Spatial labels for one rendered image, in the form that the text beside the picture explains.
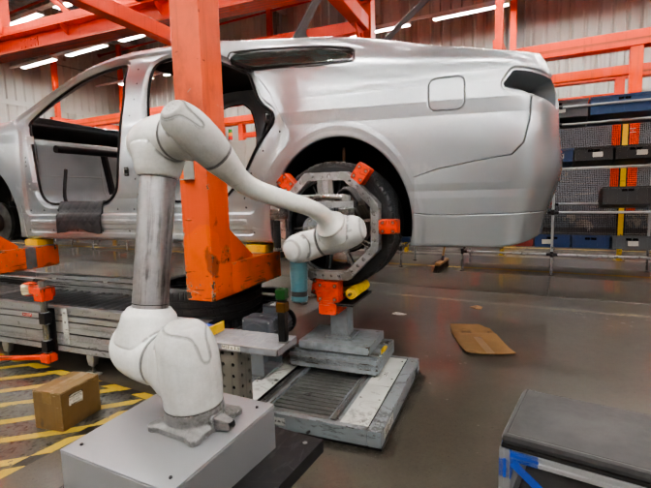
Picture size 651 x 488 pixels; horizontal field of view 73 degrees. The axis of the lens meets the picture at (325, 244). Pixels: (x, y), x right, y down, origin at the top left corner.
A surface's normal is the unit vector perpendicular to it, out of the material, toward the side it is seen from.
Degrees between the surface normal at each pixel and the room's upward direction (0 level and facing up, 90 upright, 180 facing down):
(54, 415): 90
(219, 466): 90
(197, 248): 90
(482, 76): 90
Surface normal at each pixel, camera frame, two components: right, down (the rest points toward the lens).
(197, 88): -0.37, 0.11
